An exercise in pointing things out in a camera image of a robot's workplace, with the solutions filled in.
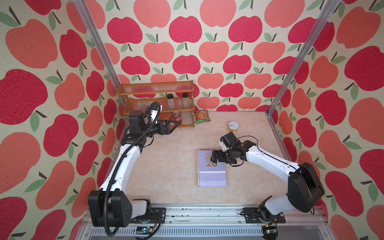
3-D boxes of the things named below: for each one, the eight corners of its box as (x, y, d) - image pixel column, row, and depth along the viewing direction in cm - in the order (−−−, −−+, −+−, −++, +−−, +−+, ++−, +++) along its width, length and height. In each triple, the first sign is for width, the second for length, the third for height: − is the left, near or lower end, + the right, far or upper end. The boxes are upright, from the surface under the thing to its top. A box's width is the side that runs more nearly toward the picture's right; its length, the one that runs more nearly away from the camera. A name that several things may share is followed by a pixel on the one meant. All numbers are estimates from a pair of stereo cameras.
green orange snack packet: (195, 123, 116) (195, 121, 114) (195, 111, 124) (195, 109, 122) (210, 123, 116) (210, 121, 114) (208, 111, 124) (209, 109, 122)
